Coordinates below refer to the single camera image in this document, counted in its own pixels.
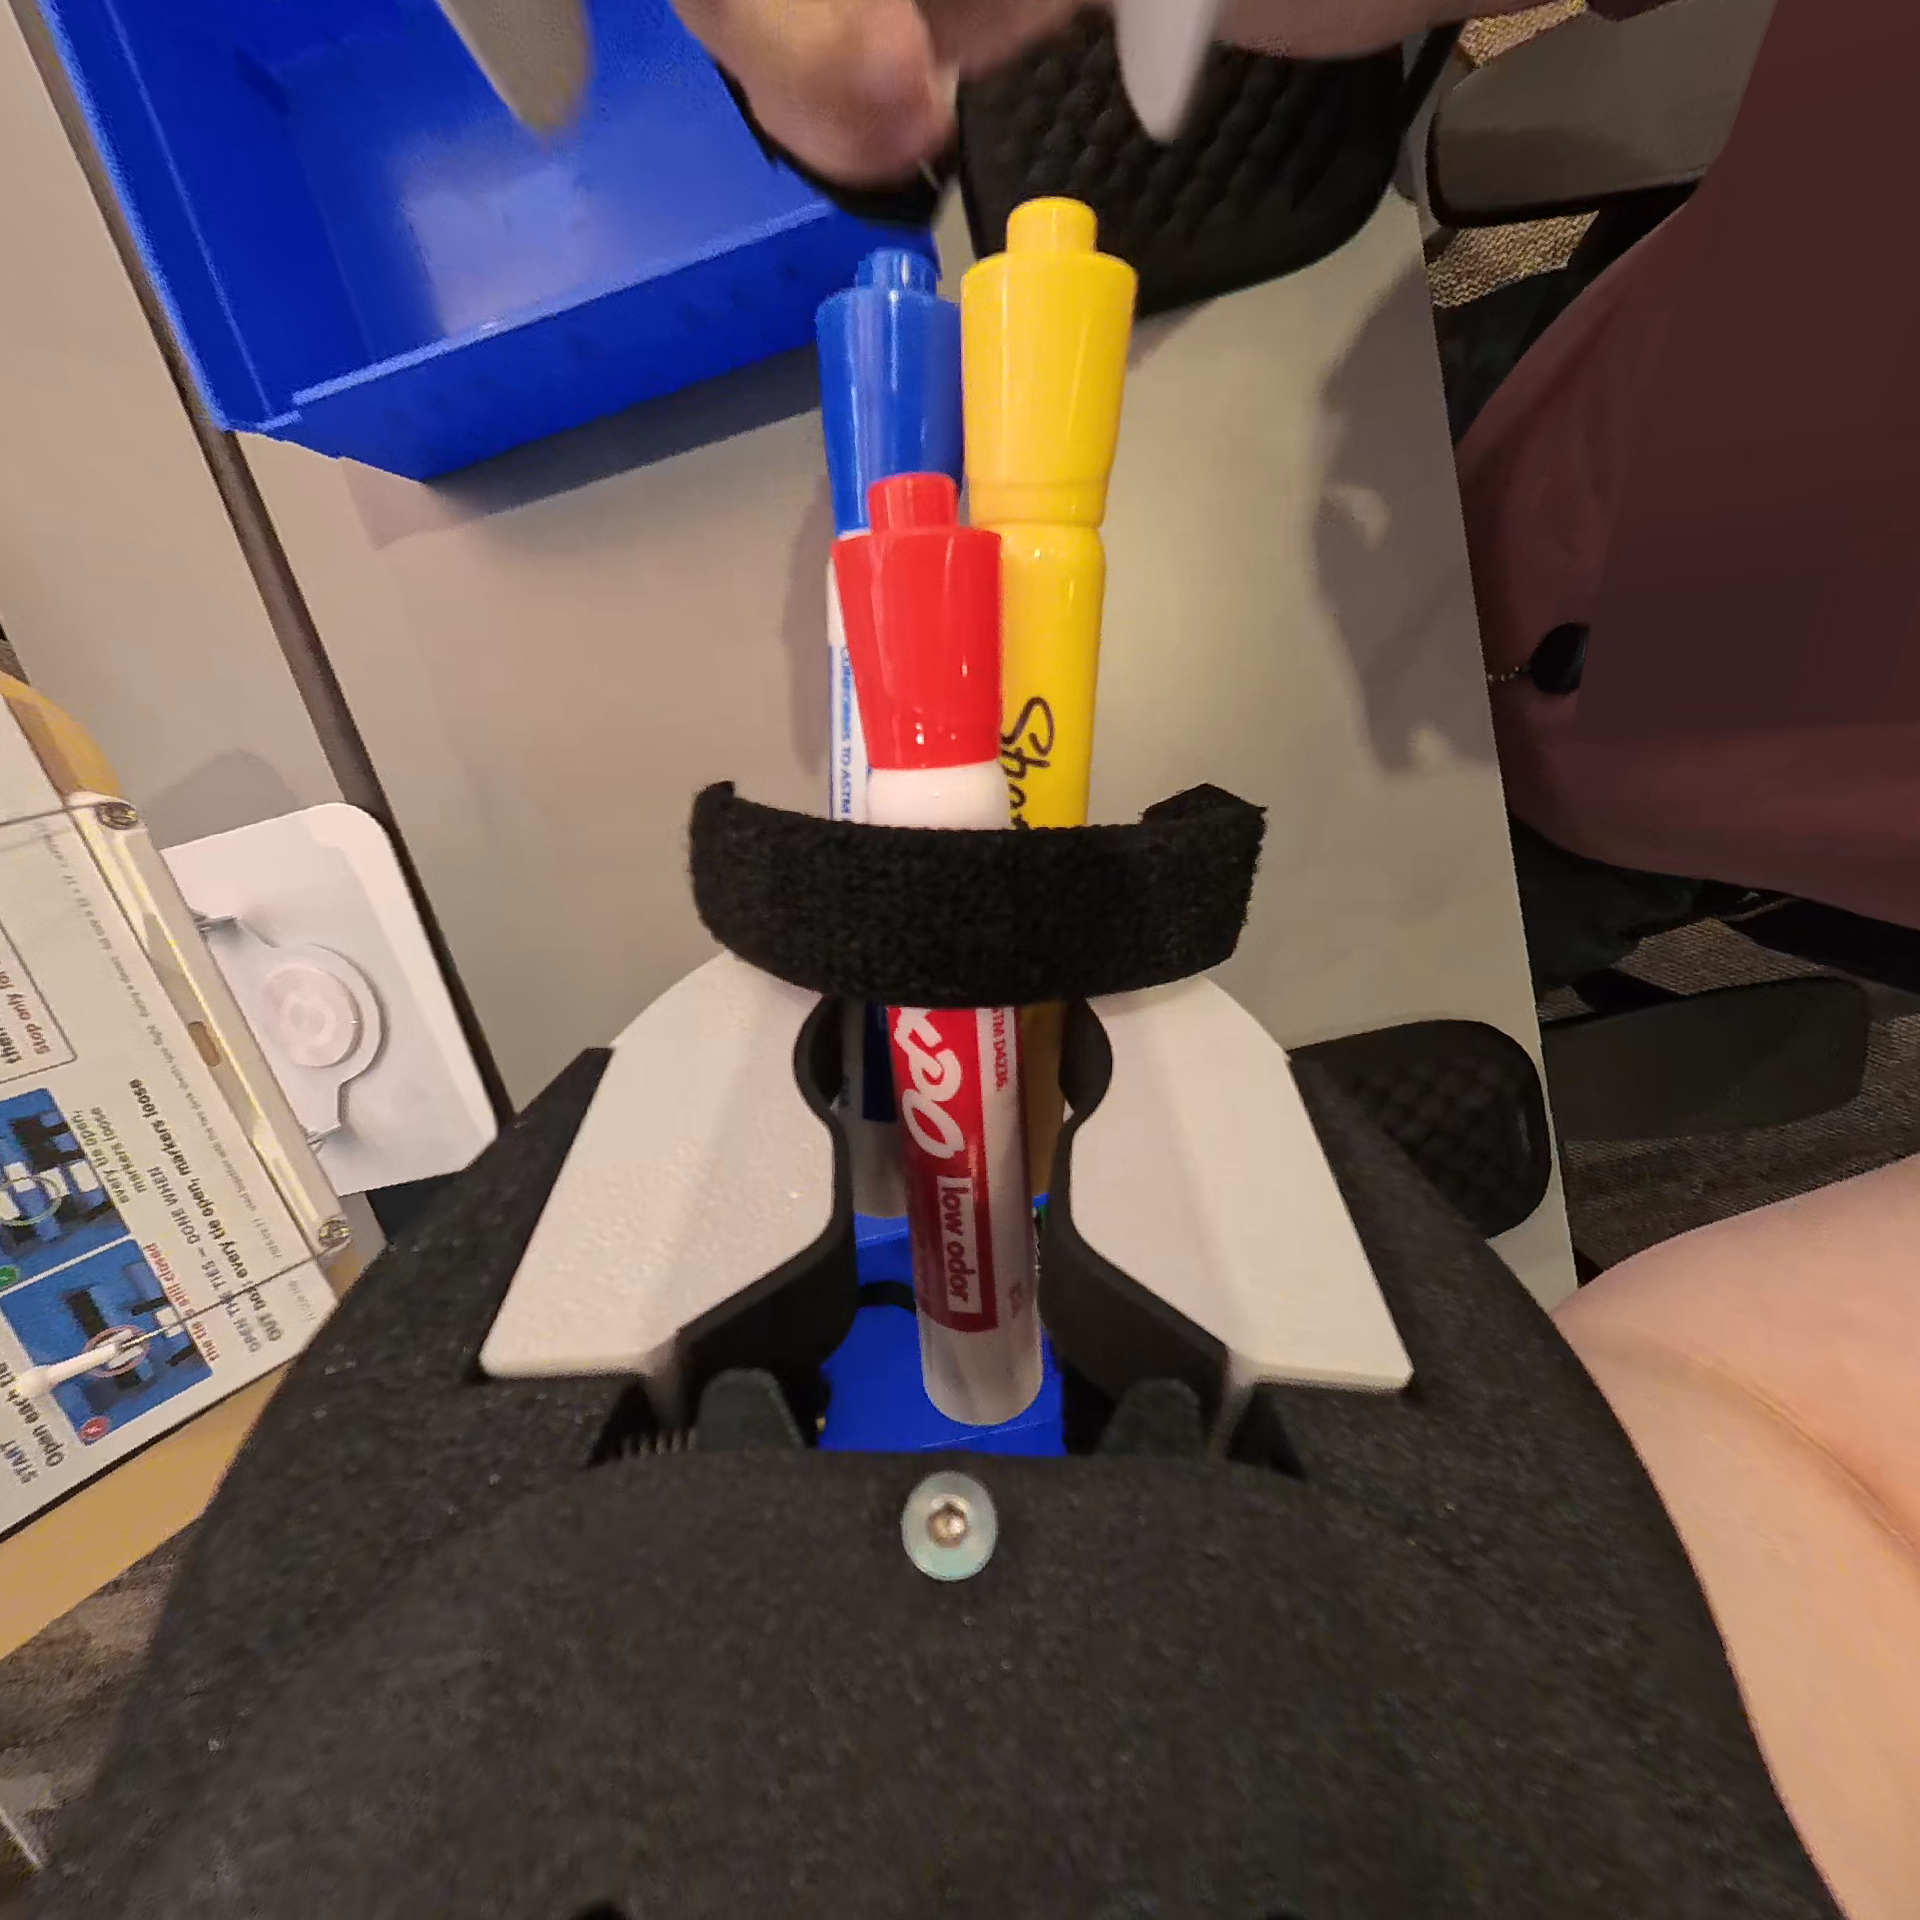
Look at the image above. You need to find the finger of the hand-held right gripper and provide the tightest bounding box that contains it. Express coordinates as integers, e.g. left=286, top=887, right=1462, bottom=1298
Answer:
left=434, top=0, right=593, bottom=144
left=1102, top=0, right=1219, bottom=147

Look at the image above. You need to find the black hook-and-loop tie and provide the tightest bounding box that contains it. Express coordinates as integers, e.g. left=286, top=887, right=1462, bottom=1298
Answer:
left=685, top=780, right=1268, bottom=1010

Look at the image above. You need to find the blue dry erase marker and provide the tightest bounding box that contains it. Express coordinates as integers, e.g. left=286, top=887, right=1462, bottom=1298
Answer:
left=815, top=246, right=969, bottom=1225

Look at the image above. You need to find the black office chair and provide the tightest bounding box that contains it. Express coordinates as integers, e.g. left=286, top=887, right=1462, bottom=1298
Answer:
left=1537, top=870, right=1876, bottom=1141

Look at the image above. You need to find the red dry erase marker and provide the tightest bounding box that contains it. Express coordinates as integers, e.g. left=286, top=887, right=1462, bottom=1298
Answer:
left=828, top=471, right=1042, bottom=1426

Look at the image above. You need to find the printed instruction sign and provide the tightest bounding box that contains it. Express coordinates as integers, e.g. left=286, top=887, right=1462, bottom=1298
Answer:
left=0, top=795, right=355, bottom=1541

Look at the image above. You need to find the black chair armrest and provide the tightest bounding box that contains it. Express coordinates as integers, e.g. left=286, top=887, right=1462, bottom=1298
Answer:
left=1295, top=1019, right=1553, bottom=1239
left=957, top=16, right=1419, bottom=321

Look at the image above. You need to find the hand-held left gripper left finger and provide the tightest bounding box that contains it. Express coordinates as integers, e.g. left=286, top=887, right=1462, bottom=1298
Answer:
left=478, top=954, right=863, bottom=1441

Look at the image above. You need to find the person's right hand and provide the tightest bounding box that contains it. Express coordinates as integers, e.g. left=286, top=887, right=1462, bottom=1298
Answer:
left=667, top=0, right=1100, bottom=179

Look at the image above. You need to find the black lanyard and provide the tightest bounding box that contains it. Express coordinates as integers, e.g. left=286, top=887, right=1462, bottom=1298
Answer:
left=1484, top=622, right=1592, bottom=696

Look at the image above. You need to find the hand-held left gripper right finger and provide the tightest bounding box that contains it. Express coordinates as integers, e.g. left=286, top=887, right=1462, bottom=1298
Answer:
left=1046, top=967, right=1416, bottom=1428

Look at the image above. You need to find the white plastic base plate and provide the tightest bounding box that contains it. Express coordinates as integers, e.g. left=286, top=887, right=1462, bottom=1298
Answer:
left=157, top=801, right=499, bottom=1199

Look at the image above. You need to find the person's left forearm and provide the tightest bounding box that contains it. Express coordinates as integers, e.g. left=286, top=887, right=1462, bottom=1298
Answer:
left=1552, top=1156, right=1920, bottom=1920

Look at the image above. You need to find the yellow highlighter marker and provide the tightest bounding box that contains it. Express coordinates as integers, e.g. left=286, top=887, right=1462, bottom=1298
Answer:
left=957, top=195, right=1140, bottom=1202

